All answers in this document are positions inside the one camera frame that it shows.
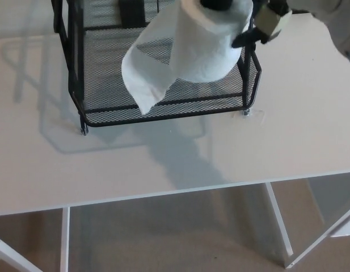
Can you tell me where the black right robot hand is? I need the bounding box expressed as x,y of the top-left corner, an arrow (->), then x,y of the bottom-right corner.
199,0 -> 293,48

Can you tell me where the white toilet paper roll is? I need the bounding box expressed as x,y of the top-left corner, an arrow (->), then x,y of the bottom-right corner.
121,0 -> 254,116

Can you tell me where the clear adhesive tape patch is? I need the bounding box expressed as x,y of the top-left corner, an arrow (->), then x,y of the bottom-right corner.
231,109 -> 267,126

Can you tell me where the black wire mesh file tray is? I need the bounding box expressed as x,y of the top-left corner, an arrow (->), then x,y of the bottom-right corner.
51,0 -> 262,137

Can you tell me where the white metal desk leg frame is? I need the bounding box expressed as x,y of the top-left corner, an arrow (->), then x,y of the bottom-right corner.
0,206 -> 72,272
264,181 -> 350,270

